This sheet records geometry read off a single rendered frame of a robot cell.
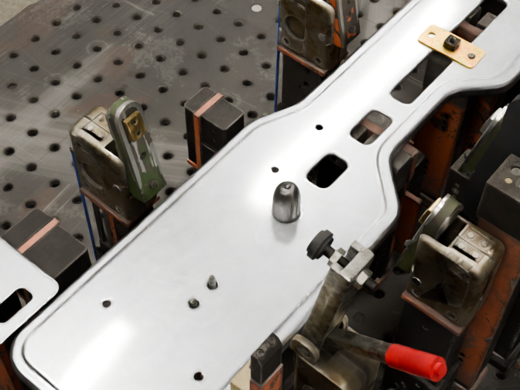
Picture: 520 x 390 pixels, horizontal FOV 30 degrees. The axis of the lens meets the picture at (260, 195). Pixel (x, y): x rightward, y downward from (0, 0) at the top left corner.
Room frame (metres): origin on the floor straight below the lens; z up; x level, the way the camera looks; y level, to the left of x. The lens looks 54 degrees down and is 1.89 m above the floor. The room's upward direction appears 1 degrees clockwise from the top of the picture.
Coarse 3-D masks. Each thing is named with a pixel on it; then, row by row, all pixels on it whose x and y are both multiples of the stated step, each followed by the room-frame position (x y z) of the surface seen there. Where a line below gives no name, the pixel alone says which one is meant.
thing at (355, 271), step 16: (320, 240) 0.45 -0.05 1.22; (320, 256) 0.45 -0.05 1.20; (336, 256) 0.44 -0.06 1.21; (352, 256) 0.44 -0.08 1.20; (368, 256) 0.44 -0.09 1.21; (336, 272) 0.42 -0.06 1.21; (352, 272) 0.42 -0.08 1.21; (368, 272) 0.43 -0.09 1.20; (336, 288) 0.42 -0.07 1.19; (352, 288) 0.43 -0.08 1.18; (368, 288) 0.42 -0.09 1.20; (320, 304) 0.43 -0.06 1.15; (336, 304) 0.42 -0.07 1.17; (320, 320) 0.43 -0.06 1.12; (336, 320) 0.43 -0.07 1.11; (304, 336) 0.44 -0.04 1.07; (320, 336) 0.43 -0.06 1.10
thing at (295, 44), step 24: (288, 0) 0.96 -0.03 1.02; (312, 0) 0.94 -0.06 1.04; (288, 24) 0.96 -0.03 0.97; (312, 24) 0.93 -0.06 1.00; (288, 48) 0.96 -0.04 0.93; (312, 48) 0.93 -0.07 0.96; (336, 48) 0.93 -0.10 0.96; (288, 72) 0.96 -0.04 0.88; (312, 72) 0.93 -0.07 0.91; (288, 96) 0.96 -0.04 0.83
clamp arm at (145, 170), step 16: (112, 112) 0.68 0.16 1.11; (128, 112) 0.68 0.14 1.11; (112, 128) 0.67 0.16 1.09; (128, 128) 0.67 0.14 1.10; (144, 128) 0.68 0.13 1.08; (128, 144) 0.67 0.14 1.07; (144, 144) 0.68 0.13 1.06; (128, 160) 0.66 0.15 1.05; (144, 160) 0.67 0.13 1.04; (128, 176) 0.66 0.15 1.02; (144, 176) 0.66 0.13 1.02; (160, 176) 0.68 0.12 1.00; (144, 192) 0.66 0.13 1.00
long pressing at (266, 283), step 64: (448, 0) 0.99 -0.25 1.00; (512, 0) 0.99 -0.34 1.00; (384, 64) 0.86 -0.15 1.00; (512, 64) 0.87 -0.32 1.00; (256, 128) 0.75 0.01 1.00; (192, 192) 0.66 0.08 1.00; (256, 192) 0.66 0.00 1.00; (320, 192) 0.66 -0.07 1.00; (384, 192) 0.66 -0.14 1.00; (128, 256) 0.57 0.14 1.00; (192, 256) 0.57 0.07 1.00; (256, 256) 0.57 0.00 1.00; (64, 320) 0.49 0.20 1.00; (128, 320) 0.49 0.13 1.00; (192, 320) 0.49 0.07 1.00; (256, 320) 0.49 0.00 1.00; (64, 384) 0.42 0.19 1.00; (128, 384) 0.42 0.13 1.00; (192, 384) 0.42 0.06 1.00
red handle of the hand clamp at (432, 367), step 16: (336, 336) 0.43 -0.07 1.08; (352, 336) 0.43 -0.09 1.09; (352, 352) 0.41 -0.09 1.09; (368, 352) 0.40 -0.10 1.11; (384, 352) 0.40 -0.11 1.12; (400, 352) 0.39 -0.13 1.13; (416, 352) 0.39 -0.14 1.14; (400, 368) 0.38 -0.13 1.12; (416, 368) 0.37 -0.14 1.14; (432, 368) 0.37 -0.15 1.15
